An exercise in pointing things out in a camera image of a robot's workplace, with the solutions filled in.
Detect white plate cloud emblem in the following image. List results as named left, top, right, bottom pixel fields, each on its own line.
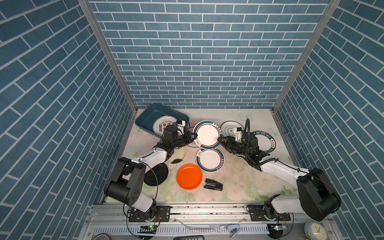
left=221, top=121, right=244, bottom=138

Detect white wall clock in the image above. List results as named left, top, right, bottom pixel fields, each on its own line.
left=304, top=222, right=329, bottom=240

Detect black stapler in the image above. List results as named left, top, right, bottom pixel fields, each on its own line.
left=204, top=179, right=223, bottom=192

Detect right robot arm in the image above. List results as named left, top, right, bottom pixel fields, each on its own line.
left=218, top=134, right=342, bottom=222

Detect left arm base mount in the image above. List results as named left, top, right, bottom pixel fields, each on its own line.
left=128, top=206, right=171, bottom=223

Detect white plate lettered green rim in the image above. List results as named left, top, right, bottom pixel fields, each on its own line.
left=253, top=131, right=277, bottom=153

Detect cream yellow plate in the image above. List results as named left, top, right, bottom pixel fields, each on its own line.
left=167, top=147, right=187, bottom=164

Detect teal plastic bin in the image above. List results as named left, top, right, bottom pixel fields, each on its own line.
left=135, top=103, right=190, bottom=138

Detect black plate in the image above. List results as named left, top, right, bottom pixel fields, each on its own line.
left=144, top=163, right=169, bottom=187

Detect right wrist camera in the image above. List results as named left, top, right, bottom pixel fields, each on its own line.
left=233, top=128, right=244, bottom=142

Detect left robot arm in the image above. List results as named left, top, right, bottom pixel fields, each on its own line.
left=104, top=125, right=198, bottom=218

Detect aluminium front rail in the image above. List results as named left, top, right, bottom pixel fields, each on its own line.
left=79, top=203, right=342, bottom=240

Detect white plate red characters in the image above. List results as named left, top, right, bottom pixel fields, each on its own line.
left=153, top=116, right=177, bottom=137

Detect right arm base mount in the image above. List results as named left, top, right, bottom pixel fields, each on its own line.
left=246, top=205, right=292, bottom=222

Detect white plate orange sunburst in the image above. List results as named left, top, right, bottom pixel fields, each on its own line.
left=187, top=127, right=199, bottom=148

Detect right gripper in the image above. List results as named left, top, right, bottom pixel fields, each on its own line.
left=217, top=135, right=251, bottom=158

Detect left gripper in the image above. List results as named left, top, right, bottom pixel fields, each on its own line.
left=170, top=131, right=198, bottom=149

